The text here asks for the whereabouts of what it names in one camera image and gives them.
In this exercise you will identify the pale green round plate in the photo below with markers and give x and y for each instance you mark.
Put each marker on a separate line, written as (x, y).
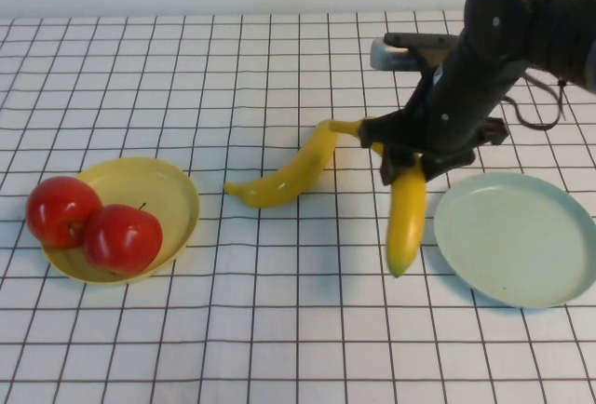
(512, 241)

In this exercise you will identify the white grid tablecloth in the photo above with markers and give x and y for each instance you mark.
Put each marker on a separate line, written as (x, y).
(298, 353)

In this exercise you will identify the yellow round plastic plate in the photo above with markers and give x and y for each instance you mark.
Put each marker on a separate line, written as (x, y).
(163, 199)

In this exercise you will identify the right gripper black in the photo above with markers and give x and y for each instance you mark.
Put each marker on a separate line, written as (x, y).
(386, 131)

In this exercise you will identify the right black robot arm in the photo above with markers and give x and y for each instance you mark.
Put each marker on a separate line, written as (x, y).
(465, 73)

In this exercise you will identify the yellow plastic banana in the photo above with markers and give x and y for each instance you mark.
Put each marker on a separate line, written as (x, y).
(288, 180)

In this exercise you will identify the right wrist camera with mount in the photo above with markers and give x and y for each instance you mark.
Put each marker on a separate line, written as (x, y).
(396, 57)

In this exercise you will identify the red plastic apple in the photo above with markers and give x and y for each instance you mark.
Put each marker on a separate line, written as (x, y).
(121, 241)
(60, 208)

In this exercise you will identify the yellow banana green tip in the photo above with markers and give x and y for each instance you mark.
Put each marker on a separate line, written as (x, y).
(407, 218)

